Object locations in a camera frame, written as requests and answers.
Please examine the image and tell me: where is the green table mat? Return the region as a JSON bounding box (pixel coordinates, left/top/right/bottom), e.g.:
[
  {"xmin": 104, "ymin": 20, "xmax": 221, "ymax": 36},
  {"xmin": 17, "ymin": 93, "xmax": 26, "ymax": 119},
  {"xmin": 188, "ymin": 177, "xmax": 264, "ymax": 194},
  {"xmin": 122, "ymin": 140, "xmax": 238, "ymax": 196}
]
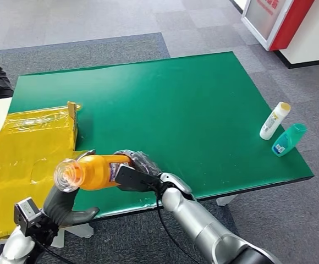
[{"xmin": 8, "ymin": 51, "xmax": 314, "ymax": 219}]

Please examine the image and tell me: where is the red and white cabinet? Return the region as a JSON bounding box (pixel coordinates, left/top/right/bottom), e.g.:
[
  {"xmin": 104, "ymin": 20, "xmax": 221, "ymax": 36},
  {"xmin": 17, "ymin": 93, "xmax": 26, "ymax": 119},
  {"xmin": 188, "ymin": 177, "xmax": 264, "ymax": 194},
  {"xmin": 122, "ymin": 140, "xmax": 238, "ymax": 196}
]
[{"xmin": 240, "ymin": 0, "xmax": 319, "ymax": 69}]

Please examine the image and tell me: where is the white table foot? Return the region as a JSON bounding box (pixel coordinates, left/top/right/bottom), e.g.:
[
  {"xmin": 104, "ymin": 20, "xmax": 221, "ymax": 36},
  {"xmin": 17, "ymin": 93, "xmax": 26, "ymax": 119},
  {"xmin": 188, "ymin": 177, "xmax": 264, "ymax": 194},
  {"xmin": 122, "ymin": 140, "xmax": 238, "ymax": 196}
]
[
  {"xmin": 215, "ymin": 194, "xmax": 239, "ymax": 207},
  {"xmin": 51, "ymin": 223, "xmax": 95, "ymax": 249}
]

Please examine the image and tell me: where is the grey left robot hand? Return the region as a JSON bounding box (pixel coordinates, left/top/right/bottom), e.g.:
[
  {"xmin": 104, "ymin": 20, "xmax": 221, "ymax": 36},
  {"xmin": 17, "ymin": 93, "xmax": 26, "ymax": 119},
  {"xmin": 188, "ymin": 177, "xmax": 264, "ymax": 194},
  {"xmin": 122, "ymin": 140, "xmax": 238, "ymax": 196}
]
[{"xmin": 42, "ymin": 148, "xmax": 100, "ymax": 227}]

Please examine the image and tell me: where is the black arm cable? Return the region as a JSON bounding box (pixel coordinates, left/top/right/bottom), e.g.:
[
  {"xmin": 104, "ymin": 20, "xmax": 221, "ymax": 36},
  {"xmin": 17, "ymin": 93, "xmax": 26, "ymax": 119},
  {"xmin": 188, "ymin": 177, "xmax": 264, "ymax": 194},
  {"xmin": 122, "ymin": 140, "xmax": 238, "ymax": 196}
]
[
  {"xmin": 155, "ymin": 189, "xmax": 201, "ymax": 264},
  {"xmin": 33, "ymin": 236, "xmax": 76, "ymax": 264}
]

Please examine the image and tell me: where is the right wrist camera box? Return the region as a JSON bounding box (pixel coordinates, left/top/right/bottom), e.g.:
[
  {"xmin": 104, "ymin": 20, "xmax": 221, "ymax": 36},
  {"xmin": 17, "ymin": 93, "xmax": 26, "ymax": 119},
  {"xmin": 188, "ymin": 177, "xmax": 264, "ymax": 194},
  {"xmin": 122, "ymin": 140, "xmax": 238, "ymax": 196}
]
[{"xmin": 114, "ymin": 164, "xmax": 162, "ymax": 193}]

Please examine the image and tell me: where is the yellow taped cardboard box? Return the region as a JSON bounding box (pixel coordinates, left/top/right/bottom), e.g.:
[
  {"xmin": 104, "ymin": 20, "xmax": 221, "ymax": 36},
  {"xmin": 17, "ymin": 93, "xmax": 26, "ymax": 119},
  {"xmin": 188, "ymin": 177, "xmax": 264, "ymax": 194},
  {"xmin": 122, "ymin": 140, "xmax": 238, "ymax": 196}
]
[{"xmin": 0, "ymin": 101, "xmax": 90, "ymax": 242}]

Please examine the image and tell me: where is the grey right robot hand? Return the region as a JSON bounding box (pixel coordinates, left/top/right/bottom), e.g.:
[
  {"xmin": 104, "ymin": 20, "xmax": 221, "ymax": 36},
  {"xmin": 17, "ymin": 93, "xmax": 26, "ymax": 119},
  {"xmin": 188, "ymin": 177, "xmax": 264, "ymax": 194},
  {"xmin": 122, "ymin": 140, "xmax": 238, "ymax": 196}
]
[{"xmin": 113, "ymin": 149, "xmax": 163, "ymax": 179}]

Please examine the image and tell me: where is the orange bottle with clear cap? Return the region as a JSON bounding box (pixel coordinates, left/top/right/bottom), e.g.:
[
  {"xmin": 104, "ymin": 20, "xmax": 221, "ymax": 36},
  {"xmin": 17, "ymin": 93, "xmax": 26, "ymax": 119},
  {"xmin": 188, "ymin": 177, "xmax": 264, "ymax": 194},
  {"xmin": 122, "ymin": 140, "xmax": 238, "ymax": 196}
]
[{"xmin": 54, "ymin": 155, "xmax": 133, "ymax": 193}]

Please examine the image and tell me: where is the white bottle with yellow cap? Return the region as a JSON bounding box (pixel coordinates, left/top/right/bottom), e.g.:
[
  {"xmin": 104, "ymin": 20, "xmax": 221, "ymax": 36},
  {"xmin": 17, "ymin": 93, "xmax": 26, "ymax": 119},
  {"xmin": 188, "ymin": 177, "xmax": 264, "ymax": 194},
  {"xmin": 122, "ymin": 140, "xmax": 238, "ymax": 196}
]
[{"xmin": 259, "ymin": 102, "xmax": 292, "ymax": 141}]

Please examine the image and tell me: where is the teal translucent bottle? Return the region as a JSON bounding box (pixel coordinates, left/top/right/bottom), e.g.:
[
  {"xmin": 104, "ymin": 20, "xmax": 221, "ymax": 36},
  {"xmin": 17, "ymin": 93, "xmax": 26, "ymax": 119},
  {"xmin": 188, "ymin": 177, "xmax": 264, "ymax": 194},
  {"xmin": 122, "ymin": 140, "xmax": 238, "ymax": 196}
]
[{"xmin": 271, "ymin": 124, "xmax": 308, "ymax": 158}]

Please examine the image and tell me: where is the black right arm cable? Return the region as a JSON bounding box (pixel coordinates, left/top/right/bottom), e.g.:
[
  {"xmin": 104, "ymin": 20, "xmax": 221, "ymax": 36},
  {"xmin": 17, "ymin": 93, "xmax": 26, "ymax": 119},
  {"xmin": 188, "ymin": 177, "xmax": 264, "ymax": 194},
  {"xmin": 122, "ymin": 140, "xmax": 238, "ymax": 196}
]
[{"xmin": 155, "ymin": 189, "xmax": 201, "ymax": 264}]

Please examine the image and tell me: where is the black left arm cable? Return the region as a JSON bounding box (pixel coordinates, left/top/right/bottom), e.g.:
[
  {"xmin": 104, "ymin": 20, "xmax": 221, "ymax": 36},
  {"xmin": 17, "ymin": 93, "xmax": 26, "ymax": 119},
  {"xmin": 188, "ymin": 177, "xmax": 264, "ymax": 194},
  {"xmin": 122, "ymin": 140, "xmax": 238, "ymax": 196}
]
[{"xmin": 33, "ymin": 236, "xmax": 76, "ymax": 264}]

